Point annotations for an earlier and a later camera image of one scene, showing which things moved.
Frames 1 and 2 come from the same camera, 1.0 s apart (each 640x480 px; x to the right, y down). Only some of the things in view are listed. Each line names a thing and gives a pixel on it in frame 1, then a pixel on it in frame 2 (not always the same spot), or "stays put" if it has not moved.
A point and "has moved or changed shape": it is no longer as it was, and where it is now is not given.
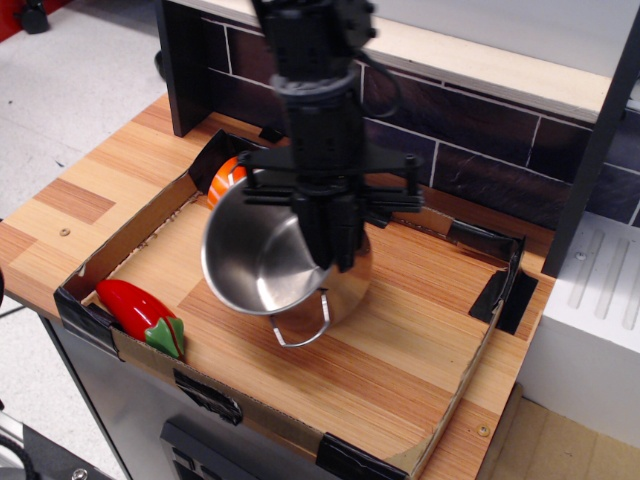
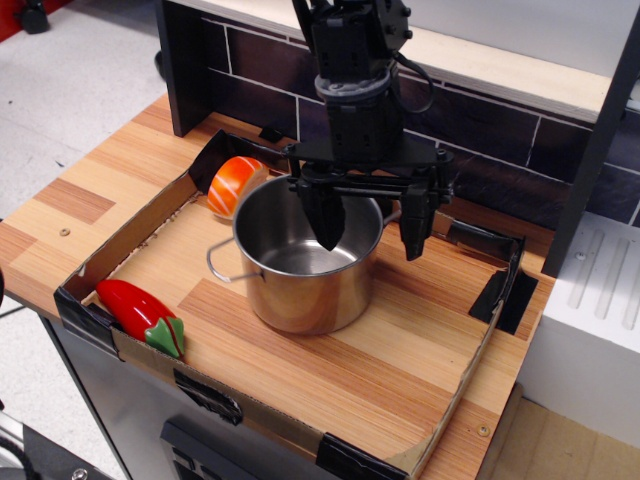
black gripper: [327, 157] → [369, 151]
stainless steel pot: [256, 260] has moved or changed shape
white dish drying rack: [585, 358] stays put
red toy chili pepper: [142, 316] stays put
